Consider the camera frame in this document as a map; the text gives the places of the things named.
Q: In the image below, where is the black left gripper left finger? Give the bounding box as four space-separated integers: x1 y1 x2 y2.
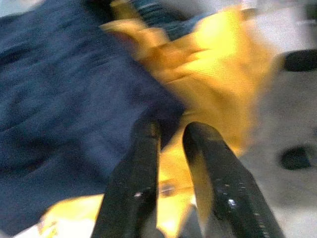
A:
95 121 161 238

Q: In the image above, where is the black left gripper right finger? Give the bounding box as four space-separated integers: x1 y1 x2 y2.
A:
182 121 285 238

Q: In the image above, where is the navy garment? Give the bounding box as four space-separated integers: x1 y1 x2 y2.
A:
0 0 186 236

